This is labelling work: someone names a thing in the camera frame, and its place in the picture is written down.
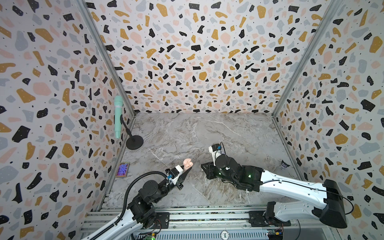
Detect pink earbud charging case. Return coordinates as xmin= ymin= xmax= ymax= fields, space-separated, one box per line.
xmin=183 ymin=159 xmax=193 ymax=172

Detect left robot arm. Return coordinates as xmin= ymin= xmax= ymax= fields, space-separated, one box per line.
xmin=84 ymin=165 xmax=192 ymax=240

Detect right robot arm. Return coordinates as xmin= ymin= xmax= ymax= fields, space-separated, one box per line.
xmin=201 ymin=154 xmax=348 ymax=229

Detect black microphone stand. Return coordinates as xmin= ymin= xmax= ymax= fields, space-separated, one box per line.
xmin=120 ymin=115 xmax=144 ymax=150

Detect colourful card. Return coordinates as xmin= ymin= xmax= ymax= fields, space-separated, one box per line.
xmin=116 ymin=163 xmax=130 ymax=178

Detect small dark wrapper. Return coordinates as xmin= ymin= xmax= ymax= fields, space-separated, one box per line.
xmin=280 ymin=161 xmax=291 ymax=170

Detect mint green microphone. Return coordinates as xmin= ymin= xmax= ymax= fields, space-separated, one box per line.
xmin=114 ymin=95 xmax=124 ymax=139

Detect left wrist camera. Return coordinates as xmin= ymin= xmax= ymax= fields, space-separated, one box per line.
xmin=166 ymin=165 xmax=183 ymax=178

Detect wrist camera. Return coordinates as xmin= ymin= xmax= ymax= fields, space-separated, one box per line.
xmin=209 ymin=144 xmax=226 ymax=166
xmin=166 ymin=165 xmax=183 ymax=178

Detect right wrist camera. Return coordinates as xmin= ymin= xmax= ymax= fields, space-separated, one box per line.
xmin=209 ymin=144 xmax=226 ymax=166

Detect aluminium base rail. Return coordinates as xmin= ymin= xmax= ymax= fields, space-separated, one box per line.
xmin=79 ymin=205 xmax=340 ymax=240

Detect black corrugated cable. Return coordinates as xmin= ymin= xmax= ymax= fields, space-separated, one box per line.
xmin=89 ymin=170 xmax=168 ymax=240

